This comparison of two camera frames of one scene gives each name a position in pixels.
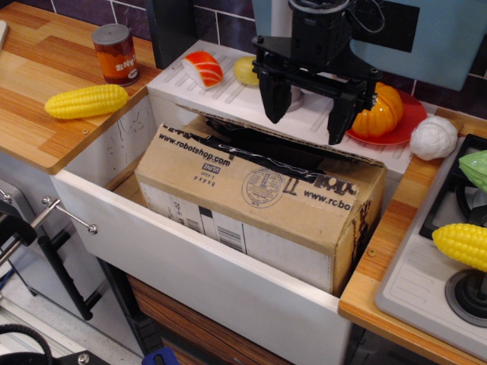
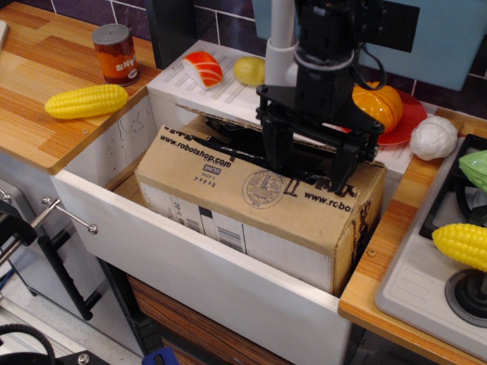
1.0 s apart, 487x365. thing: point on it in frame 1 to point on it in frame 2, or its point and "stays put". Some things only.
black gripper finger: (277, 95) to (278, 142)
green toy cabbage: (475, 167) stays put
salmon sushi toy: (204, 68) stays put
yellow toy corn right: (466, 242) stays put
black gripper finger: (342, 115) to (345, 163)
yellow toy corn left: (86, 102) stays put
